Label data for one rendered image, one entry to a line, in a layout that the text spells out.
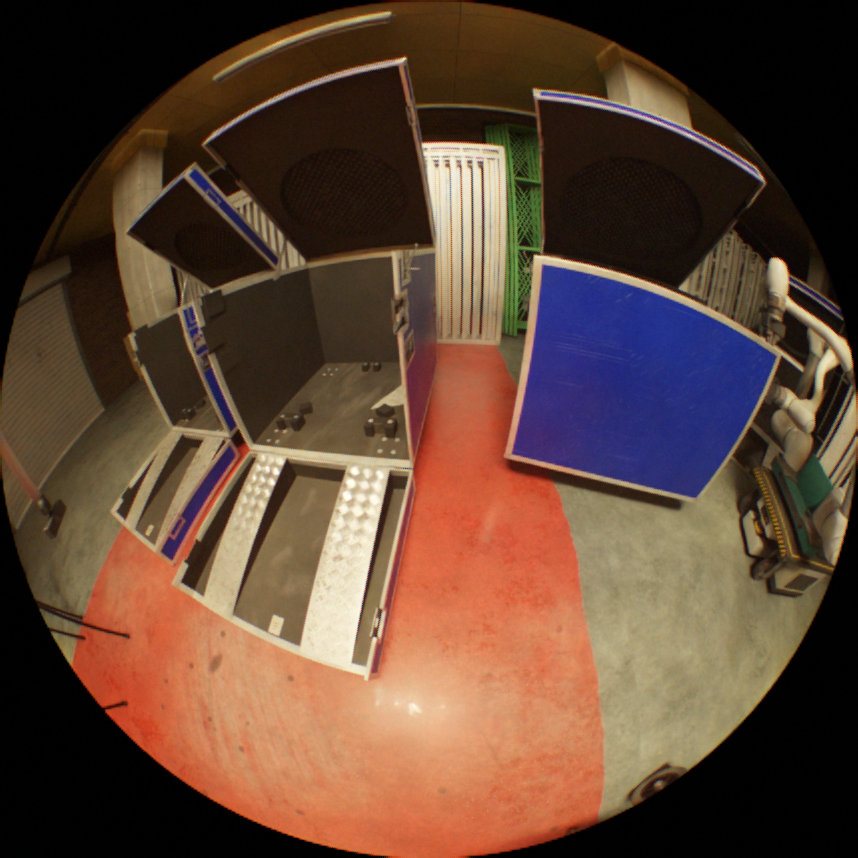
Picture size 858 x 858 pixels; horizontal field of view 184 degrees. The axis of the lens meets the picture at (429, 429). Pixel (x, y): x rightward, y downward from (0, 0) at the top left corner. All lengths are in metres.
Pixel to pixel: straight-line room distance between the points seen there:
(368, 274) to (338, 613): 1.77
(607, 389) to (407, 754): 1.33
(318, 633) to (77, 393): 5.82
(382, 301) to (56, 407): 5.74
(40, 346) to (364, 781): 6.28
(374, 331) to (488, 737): 2.14
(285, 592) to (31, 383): 5.65
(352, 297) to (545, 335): 1.34
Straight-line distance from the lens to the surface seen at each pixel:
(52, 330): 6.24
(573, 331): 0.89
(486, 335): 2.83
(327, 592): 0.99
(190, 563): 1.34
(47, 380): 6.11
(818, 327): 1.50
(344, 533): 1.02
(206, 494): 1.63
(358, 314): 1.89
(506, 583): 1.04
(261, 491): 1.28
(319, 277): 1.96
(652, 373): 0.99
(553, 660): 1.03
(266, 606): 1.14
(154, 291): 3.34
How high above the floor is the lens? 0.96
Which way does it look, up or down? 39 degrees down
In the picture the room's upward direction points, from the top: 2 degrees counter-clockwise
